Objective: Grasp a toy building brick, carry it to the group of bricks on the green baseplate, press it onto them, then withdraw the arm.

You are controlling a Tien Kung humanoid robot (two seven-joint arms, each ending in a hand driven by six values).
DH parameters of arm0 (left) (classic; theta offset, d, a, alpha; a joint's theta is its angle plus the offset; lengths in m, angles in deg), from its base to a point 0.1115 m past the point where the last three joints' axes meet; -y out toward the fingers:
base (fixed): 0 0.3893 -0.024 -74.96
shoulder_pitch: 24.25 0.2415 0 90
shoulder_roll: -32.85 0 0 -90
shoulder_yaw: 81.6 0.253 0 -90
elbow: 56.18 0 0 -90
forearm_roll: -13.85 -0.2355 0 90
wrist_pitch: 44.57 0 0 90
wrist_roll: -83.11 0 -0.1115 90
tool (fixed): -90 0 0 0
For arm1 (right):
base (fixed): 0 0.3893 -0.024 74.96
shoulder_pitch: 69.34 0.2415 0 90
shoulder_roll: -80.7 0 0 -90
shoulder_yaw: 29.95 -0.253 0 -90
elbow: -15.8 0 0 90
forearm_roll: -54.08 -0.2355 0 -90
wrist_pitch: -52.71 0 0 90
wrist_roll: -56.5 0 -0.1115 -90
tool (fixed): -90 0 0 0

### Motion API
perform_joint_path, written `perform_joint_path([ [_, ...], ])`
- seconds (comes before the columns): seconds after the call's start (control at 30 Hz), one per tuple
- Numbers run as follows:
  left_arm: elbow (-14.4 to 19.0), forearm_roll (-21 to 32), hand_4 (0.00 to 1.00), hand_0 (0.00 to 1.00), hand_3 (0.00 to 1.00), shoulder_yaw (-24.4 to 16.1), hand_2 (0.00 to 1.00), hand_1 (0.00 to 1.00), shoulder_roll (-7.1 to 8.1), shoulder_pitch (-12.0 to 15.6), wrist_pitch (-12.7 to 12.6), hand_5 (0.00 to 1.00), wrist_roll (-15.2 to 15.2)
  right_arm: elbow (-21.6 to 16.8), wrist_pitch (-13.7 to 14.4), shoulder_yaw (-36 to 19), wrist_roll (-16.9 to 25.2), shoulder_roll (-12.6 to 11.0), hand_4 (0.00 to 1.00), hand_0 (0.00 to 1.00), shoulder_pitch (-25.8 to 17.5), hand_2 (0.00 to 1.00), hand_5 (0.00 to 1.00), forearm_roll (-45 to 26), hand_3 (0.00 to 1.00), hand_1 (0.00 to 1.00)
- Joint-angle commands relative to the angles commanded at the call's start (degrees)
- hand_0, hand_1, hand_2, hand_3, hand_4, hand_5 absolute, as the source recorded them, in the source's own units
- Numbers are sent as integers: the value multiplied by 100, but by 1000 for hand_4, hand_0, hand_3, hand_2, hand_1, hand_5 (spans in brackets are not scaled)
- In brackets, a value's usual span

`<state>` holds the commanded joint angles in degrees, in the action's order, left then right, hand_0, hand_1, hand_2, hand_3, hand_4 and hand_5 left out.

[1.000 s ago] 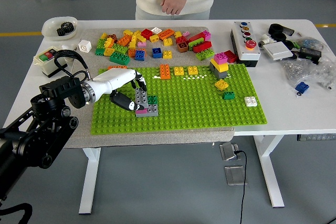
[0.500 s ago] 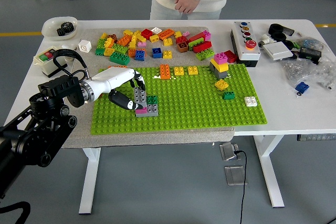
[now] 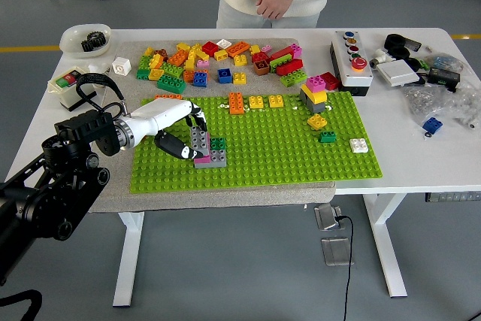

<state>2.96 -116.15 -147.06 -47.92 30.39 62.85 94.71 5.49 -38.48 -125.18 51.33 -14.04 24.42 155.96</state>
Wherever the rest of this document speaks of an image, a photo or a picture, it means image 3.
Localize person's left hand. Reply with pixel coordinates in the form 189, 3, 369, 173
256, 0, 298, 20

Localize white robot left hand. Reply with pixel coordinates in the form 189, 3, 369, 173
129, 97, 207, 160

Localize grey two-by-three brick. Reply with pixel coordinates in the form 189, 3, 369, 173
190, 126, 210, 156

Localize dark green two-by-four brick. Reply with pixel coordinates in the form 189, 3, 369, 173
156, 74, 187, 95

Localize light green two-by-four brick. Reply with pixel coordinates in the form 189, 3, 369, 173
161, 62, 186, 78
268, 53, 294, 74
280, 71, 308, 88

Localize red long brick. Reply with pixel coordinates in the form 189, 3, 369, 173
269, 45, 296, 62

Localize orange two-by-three brick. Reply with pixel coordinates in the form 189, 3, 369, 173
228, 91, 245, 115
167, 49, 189, 66

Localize yellow long brick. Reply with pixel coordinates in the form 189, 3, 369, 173
186, 47, 199, 71

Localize red two-by-four brick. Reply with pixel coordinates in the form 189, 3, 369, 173
274, 58, 304, 77

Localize brown square brick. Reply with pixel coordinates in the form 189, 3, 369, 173
252, 59, 271, 77

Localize grey long brick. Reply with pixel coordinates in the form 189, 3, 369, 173
193, 147, 228, 169

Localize pink square brick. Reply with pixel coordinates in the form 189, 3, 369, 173
305, 74, 327, 92

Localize yellow wide brick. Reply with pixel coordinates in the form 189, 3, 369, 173
300, 83, 328, 104

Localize grey square brick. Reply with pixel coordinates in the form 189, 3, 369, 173
299, 89, 327, 114

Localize green studded baseplate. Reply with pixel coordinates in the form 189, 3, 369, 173
129, 90, 383, 193

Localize white square brick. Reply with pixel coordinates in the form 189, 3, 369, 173
349, 138, 370, 155

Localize white cube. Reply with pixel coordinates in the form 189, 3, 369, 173
111, 56, 132, 77

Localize black gear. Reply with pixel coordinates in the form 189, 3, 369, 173
80, 31, 110, 53

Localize push-button control box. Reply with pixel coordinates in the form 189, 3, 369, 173
329, 30, 374, 97

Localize grey-brown mat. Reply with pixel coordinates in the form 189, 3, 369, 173
88, 38, 337, 213

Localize white pipe connector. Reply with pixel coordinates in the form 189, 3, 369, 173
369, 48, 395, 70

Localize white oval bowl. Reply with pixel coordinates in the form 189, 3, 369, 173
59, 23, 113, 59

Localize white table leg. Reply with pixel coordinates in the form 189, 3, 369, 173
362, 192, 409, 298
112, 210, 146, 307

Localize clear bag blue parts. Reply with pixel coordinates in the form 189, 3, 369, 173
424, 53, 464, 73

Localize black power adapter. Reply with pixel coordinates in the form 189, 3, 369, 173
428, 67, 461, 92

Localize clear bag of screws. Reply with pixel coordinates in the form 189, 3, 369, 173
401, 82, 481, 131

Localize metal floor socket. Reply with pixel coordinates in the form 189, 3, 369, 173
314, 203, 343, 231
321, 237, 354, 267

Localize table height control panel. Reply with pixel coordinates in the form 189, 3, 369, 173
425, 192, 481, 203

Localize green red switch box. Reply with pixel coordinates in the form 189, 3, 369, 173
47, 65, 97, 111

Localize white wall switch panel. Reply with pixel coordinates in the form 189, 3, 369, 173
375, 59, 421, 88

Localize black power cord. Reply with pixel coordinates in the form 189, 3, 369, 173
334, 215, 355, 321

